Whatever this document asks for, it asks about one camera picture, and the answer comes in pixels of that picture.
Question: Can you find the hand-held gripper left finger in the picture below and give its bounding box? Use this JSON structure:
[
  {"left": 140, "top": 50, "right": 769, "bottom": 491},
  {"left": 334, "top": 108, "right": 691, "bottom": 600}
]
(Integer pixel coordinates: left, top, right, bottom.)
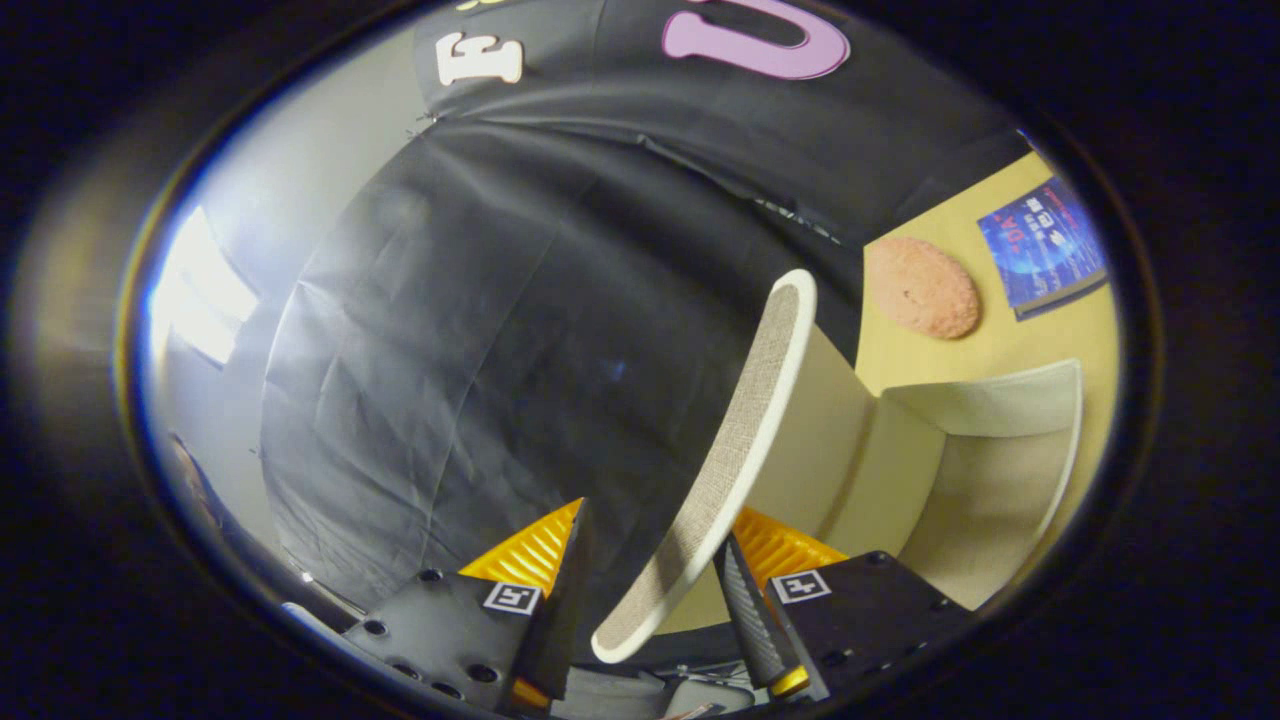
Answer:
[{"left": 340, "top": 497, "right": 593, "bottom": 716}]

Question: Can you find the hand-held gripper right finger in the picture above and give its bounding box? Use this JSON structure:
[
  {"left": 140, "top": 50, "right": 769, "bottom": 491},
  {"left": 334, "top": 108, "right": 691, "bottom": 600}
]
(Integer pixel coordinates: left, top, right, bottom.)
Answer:
[{"left": 712, "top": 505, "right": 971, "bottom": 703}]

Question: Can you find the beige fabric storage box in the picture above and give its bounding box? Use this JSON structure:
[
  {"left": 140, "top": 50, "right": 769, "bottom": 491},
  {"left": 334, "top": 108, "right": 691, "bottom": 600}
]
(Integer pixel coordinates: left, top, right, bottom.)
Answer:
[{"left": 590, "top": 268, "right": 1085, "bottom": 665}]

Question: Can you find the black backdrop cloth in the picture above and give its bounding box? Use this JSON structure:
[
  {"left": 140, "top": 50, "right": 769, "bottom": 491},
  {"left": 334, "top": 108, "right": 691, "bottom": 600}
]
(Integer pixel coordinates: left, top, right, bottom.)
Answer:
[{"left": 260, "top": 0, "right": 1031, "bottom": 613}]

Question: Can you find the orange sponge ball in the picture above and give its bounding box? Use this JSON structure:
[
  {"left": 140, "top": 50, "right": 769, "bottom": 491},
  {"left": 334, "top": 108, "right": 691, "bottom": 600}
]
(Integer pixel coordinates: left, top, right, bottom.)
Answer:
[{"left": 865, "top": 236, "right": 982, "bottom": 341}]

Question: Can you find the blue cover book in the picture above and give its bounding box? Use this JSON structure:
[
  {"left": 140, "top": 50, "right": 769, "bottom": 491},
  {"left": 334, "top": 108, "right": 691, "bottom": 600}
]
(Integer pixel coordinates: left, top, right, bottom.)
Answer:
[{"left": 977, "top": 177, "right": 1109, "bottom": 322}]

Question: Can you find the ceiling light panel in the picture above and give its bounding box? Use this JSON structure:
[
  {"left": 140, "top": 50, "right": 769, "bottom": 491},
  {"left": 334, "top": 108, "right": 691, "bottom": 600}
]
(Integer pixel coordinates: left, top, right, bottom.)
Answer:
[{"left": 150, "top": 205, "right": 261, "bottom": 367}]

